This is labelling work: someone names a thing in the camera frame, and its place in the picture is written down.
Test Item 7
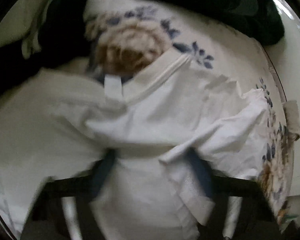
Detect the white t-shirt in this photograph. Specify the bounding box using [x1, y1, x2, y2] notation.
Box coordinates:
[0, 50, 268, 239]

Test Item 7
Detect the white headboard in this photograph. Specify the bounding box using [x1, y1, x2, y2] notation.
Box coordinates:
[266, 0, 300, 196]

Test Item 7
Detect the folded black garment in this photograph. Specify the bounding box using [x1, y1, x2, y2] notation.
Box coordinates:
[0, 0, 90, 98]

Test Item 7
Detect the floral bedspread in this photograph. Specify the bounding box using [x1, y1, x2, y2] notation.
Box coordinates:
[84, 0, 300, 224]

